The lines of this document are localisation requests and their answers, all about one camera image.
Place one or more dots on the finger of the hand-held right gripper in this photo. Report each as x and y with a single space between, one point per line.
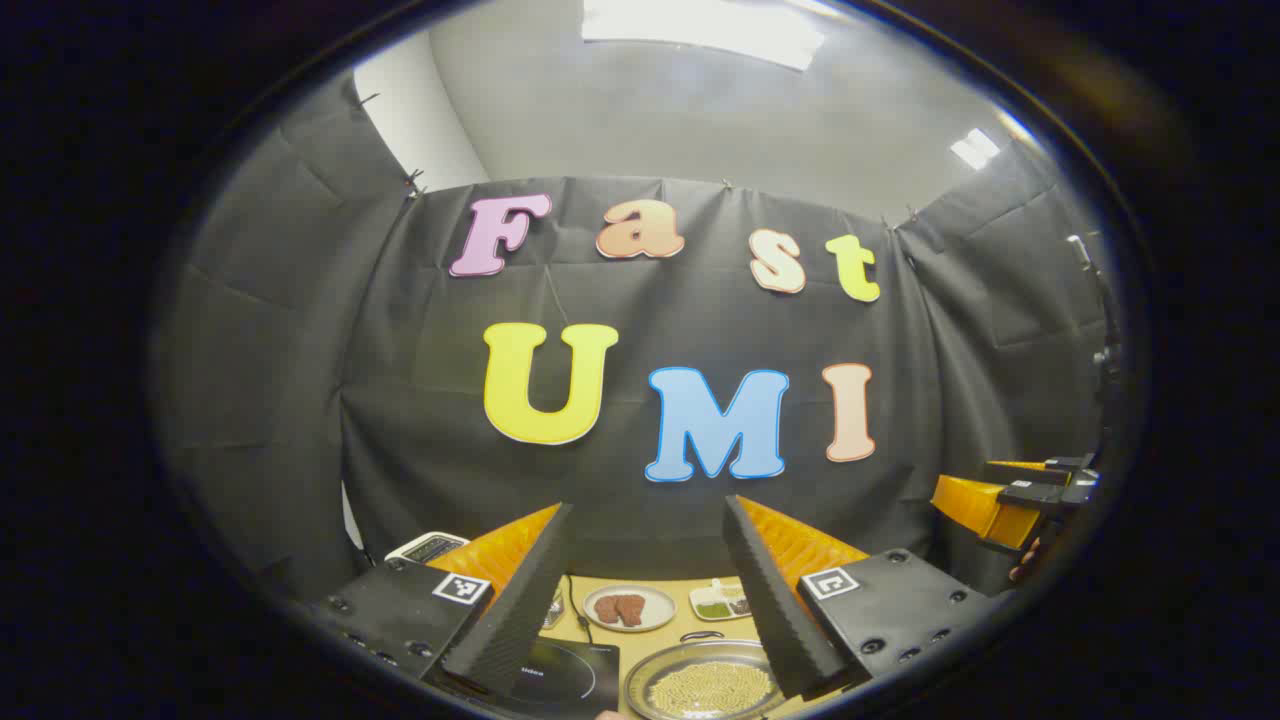
1040 471
985 510

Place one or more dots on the black backdrop cloth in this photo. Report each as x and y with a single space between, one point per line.
400 400

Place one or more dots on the white divided bean dish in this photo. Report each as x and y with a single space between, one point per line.
715 605

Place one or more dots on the metal stand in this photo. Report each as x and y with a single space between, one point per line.
1095 290

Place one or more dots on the brown meat slice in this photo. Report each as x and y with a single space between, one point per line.
606 609
632 610

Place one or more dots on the small ceiling light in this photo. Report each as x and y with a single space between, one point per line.
975 148

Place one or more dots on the white toaster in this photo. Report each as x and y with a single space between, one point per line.
425 547

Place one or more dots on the round white plate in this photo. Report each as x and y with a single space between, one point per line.
660 600

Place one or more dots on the pile of soybeans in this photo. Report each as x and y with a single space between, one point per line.
710 688

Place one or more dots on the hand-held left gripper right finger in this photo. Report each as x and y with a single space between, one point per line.
775 600

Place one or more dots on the large ceiling light panel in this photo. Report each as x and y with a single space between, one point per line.
700 25

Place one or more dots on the black induction cooktop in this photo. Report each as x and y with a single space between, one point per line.
570 675

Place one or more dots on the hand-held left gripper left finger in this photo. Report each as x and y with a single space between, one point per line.
520 600

